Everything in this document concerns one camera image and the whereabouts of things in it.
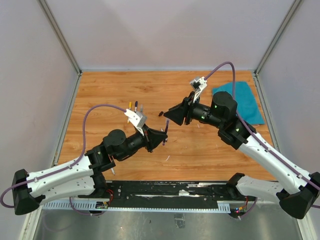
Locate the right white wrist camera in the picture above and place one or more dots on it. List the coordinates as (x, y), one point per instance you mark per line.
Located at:
(198, 84)

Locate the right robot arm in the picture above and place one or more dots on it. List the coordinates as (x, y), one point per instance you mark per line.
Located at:
(295, 189)

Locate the purple gel pen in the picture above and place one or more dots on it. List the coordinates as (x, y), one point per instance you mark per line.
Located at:
(166, 131)

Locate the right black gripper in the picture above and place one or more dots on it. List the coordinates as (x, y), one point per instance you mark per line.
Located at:
(184, 109)

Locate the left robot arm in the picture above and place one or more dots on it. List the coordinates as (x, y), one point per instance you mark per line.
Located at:
(84, 177)

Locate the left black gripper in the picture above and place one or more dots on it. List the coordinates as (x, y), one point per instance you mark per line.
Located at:
(153, 138)

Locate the yellow capped white marker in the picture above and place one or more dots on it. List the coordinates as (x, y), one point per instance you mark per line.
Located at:
(130, 108)

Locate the white marker blue end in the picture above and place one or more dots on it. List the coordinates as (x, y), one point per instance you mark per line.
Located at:
(136, 106)

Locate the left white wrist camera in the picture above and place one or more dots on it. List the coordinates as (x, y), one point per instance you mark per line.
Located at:
(137, 119)

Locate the teal cloth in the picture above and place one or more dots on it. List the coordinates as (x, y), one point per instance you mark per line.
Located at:
(247, 104)

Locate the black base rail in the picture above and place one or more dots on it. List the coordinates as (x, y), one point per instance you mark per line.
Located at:
(171, 195)

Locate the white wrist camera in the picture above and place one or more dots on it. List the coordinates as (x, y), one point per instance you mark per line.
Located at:
(198, 84)
(137, 119)

